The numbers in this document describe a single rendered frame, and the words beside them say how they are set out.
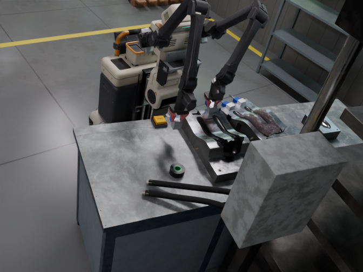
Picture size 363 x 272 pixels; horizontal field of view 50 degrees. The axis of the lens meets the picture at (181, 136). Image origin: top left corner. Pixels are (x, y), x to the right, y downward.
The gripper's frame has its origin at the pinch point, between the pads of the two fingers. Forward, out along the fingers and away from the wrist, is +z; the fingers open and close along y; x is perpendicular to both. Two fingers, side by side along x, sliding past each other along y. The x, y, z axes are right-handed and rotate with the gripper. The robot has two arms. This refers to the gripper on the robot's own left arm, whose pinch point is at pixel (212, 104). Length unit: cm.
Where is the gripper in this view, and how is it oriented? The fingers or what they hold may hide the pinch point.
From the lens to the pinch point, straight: 235.7
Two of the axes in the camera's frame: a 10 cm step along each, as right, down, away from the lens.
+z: -0.9, 6.1, 7.9
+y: 9.3, -2.4, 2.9
